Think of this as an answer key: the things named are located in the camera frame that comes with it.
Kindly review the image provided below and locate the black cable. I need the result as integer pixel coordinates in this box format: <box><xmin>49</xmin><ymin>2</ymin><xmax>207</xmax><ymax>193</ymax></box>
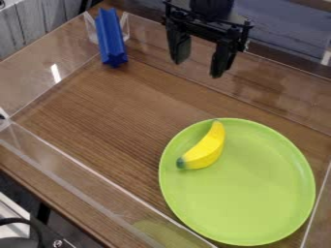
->
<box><xmin>0</xmin><ymin>217</ymin><xmax>46</xmax><ymax>248</ymax></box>

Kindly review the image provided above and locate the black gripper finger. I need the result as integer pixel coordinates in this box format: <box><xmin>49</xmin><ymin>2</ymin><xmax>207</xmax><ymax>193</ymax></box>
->
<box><xmin>166</xmin><ymin>26</ymin><xmax>191</xmax><ymax>64</ymax></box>
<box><xmin>209</xmin><ymin>40</ymin><xmax>236</xmax><ymax>78</ymax></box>

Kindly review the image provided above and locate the black device with knob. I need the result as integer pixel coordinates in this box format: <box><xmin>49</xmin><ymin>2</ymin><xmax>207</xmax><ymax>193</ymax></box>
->
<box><xmin>29</xmin><ymin>216</ymin><xmax>76</xmax><ymax>248</ymax></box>

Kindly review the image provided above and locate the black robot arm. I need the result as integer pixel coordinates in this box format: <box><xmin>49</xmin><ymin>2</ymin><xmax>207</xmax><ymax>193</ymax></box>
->
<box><xmin>162</xmin><ymin>0</ymin><xmax>253</xmax><ymax>78</ymax></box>

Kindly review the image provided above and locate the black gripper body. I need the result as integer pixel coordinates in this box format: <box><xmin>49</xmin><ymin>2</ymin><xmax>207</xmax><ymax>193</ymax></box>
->
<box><xmin>162</xmin><ymin>0</ymin><xmax>253</xmax><ymax>52</ymax></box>

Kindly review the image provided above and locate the yellow toy banana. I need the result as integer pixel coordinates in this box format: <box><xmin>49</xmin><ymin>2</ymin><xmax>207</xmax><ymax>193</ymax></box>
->
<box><xmin>176</xmin><ymin>120</ymin><xmax>227</xmax><ymax>170</ymax></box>

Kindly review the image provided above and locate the green plastic plate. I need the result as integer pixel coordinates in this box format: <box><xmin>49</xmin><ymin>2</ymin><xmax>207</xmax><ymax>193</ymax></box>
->
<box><xmin>157</xmin><ymin>118</ymin><xmax>315</xmax><ymax>246</ymax></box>

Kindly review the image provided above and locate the blue plastic corner bracket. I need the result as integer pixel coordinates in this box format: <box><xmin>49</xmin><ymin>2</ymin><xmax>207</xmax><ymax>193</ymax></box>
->
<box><xmin>94</xmin><ymin>8</ymin><xmax>128</xmax><ymax>68</ymax></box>

